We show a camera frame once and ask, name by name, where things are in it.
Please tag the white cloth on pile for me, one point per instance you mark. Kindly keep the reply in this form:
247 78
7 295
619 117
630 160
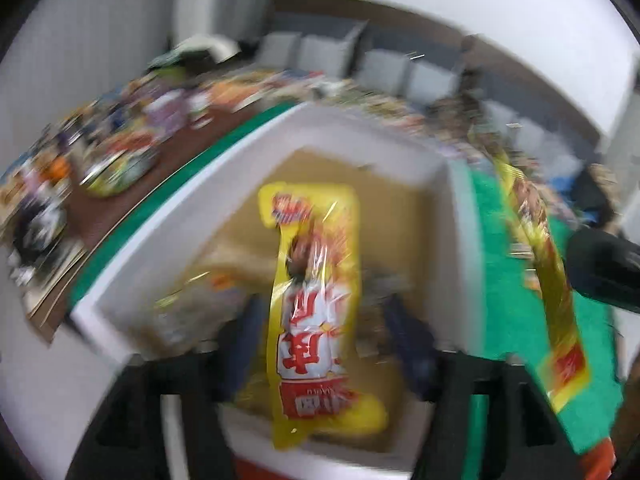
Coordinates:
219 48

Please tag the large yellow snack bag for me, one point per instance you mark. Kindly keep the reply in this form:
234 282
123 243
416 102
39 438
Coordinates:
565 371

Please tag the white cardboard box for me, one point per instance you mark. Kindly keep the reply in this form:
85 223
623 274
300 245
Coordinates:
247 419

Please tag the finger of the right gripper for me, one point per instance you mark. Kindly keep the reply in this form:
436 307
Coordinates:
604 267

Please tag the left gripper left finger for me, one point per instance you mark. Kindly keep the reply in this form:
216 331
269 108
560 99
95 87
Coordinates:
163 412

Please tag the gold clear snack bag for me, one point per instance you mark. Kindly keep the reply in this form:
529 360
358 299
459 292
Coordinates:
215 290

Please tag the yellow red snack bag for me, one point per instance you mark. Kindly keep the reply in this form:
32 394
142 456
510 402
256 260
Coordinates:
314 300

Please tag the floral bedsheet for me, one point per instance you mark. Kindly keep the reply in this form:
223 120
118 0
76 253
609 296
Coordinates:
456 124

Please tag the black bag with scarf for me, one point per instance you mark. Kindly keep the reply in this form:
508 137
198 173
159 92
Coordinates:
596 196

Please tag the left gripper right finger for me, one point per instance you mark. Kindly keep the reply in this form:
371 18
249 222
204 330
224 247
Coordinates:
489 420

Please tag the brown headboard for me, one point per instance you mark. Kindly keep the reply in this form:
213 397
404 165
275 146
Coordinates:
502 77

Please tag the grey pillow far left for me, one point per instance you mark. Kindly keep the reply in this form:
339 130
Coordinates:
278 50

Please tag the grey pillow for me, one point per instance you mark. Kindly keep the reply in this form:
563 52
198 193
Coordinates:
278 50
331 56
407 76

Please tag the green bedspread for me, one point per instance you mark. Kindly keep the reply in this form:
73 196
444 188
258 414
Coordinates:
525 309

